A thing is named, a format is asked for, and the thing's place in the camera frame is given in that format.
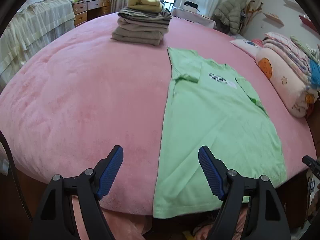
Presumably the green t-shirt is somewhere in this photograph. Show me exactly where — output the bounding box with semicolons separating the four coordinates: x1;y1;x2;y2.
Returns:
153;48;287;219

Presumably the pink cartoon rolled quilt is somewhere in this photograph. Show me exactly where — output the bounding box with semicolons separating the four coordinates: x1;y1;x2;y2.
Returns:
255;48;318;118

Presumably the blue fringed cloth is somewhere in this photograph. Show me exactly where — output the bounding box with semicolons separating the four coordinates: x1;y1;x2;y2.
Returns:
310;60;320;89

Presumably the pink striped folded blanket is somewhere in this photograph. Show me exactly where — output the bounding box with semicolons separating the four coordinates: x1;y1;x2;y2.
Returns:
263;32;311;85

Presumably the green folded garment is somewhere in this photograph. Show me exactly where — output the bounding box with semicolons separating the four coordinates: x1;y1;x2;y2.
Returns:
290;36;319;63

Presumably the pink bed blanket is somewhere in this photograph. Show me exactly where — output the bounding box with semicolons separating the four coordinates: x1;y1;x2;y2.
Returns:
1;14;316;216

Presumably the pink cartoon pillow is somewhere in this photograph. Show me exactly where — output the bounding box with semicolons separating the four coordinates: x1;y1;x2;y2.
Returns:
230;39;262;59

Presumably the wooden coat rack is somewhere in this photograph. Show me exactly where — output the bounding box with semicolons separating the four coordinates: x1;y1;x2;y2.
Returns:
242;0;263;30

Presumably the olive puffer jacket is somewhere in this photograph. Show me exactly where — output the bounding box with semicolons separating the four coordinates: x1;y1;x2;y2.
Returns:
212;0;247;35

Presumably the small table with tablecloth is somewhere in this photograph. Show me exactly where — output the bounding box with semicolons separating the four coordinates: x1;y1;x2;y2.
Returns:
171;7;216;29

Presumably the white box with black lid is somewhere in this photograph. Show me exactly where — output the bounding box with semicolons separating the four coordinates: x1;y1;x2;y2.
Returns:
182;1;199;13

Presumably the grey folded towel sweater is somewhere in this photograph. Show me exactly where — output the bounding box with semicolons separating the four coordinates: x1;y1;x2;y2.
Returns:
112;27;163;46

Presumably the beige folded sweater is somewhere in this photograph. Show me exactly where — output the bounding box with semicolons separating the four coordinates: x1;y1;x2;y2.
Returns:
117;17;169;34

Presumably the lace covered cabinet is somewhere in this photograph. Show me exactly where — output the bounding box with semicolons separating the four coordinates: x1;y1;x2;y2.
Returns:
1;0;75;89

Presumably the striped folded sweater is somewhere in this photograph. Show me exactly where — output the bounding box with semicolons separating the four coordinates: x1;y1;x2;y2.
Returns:
118;7;171;25

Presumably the wooden desk with drawers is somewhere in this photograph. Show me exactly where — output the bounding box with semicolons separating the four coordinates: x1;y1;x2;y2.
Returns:
72;0;112;27

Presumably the yellow folded sweater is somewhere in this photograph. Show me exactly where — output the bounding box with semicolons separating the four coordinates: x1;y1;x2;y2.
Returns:
127;0;162;13

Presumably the black cable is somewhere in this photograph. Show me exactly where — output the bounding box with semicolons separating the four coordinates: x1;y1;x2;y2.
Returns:
0;129;33;223

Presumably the red wall shelf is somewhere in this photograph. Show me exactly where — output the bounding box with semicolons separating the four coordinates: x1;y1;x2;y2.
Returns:
299;15;318;33

